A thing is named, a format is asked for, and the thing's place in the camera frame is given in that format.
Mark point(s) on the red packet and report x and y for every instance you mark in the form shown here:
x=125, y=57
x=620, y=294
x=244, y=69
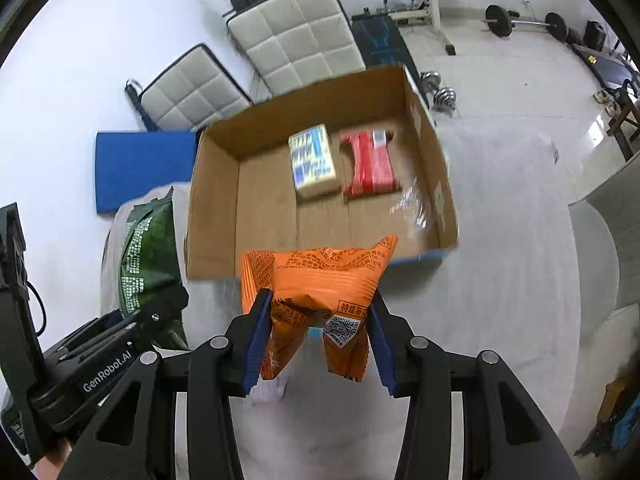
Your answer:
x=371, y=165

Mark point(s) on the small white padded cushion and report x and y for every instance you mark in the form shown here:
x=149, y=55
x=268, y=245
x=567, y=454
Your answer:
x=192, y=90

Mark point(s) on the black bench pad blue print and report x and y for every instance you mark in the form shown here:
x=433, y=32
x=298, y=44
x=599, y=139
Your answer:
x=382, y=42

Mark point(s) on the white and purple packet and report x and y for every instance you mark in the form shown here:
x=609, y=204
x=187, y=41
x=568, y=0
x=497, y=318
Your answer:
x=270, y=392

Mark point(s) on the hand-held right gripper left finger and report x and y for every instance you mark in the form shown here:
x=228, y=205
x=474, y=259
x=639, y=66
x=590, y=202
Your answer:
x=256, y=342

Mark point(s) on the barbell with black plates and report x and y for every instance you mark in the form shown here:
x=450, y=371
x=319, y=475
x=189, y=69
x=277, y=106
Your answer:
x=500, y=20

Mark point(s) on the metal dumbbell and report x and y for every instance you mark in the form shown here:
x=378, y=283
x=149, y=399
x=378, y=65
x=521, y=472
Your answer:
x=431, y=80
x=445, y=98

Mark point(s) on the orange snack packet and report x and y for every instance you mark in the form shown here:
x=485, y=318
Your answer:
x=320, y=280

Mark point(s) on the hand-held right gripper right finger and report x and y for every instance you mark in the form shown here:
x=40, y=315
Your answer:
x=381, y=347

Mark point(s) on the brown and blue clutter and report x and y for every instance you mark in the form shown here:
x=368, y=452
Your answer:
x=617, y=410

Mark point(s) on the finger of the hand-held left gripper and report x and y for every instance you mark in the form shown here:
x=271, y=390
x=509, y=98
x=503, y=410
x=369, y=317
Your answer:
x=165, y=305

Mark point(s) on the clear plastic wrapper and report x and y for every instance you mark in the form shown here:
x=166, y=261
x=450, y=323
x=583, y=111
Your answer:
x=412, y=205

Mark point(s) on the large white padded cushion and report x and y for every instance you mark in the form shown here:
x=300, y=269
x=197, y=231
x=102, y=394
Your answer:
x=295, y=35

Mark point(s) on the wooden chair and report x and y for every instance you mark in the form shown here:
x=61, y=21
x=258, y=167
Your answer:
x=627, y=115

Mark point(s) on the cardboard box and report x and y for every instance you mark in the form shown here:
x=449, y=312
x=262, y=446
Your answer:
x=265, y=200

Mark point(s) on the blue foam mat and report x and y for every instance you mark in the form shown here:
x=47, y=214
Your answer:
x=140, y=170

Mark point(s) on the white and blue packet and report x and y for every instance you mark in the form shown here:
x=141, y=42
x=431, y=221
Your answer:
x=312, y=162

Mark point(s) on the white weight bench frame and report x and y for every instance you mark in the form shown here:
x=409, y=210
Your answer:
x=430, y=5

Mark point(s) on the green snack packet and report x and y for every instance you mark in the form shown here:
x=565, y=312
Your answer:
x=145, y=255

